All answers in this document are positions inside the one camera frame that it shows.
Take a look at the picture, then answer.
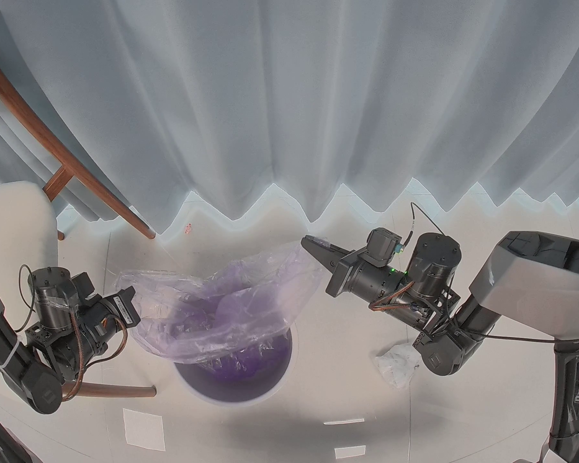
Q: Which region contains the white wooden chair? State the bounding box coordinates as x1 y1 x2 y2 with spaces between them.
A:
0 51 157 401

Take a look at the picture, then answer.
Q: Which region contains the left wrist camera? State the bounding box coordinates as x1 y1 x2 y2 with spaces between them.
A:
71 271 97 305

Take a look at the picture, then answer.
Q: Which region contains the pale blue curtain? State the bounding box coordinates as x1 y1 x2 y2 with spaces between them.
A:
0 0 579 237

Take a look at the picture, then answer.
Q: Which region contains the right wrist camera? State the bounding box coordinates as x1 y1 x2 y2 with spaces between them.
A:
364 228 403 267

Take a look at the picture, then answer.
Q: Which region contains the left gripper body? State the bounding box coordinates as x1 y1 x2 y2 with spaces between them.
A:
79 285 142 358

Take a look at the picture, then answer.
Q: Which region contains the black cable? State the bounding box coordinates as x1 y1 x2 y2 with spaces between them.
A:
18 264 39 334
405 202 447 247

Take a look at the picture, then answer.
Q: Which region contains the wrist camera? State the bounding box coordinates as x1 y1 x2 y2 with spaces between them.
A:
71 271 97 305
364 228 403 267

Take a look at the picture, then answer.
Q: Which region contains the purple plastic bag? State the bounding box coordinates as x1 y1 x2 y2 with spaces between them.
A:
116 240 328 396

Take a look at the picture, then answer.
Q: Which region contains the white plastic wrapper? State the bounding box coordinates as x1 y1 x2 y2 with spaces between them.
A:
374 343 421 390

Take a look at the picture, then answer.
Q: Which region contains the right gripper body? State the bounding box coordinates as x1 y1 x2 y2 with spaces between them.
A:
326 249 416 310

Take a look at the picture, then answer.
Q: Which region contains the white trash bin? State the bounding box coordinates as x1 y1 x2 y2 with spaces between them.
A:
173 323 299 406

